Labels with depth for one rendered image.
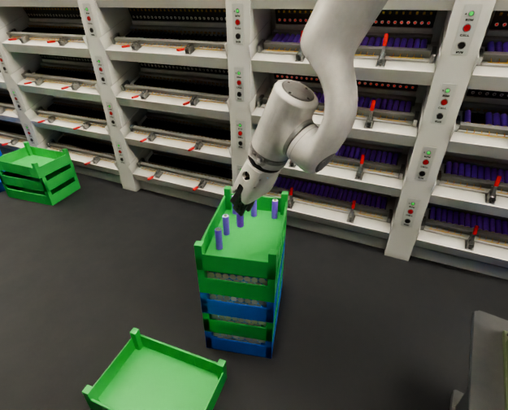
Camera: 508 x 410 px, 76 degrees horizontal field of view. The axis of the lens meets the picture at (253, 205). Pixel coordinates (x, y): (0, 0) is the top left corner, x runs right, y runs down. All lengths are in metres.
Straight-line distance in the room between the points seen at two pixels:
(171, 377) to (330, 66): 0.88
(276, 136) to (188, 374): 0.72
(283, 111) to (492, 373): 0.64
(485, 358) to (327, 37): 0.69
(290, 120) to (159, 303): 0.85
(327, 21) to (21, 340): 1.20
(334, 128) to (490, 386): 0.57
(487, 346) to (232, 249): 0.61
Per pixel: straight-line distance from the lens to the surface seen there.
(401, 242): 1.42
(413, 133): 1.23
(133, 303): 1.25
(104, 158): 2.05
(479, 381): 0.82
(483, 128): 1.28
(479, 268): 1.54
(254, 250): 0.88
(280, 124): 0.58
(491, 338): 0.91
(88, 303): 1.32
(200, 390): 1.02
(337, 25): 0.54
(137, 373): 1.08
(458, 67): 1.18
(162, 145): 1.64
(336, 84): 0.53
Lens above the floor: 0.89
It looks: 32 degrees down
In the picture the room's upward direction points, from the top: straight up
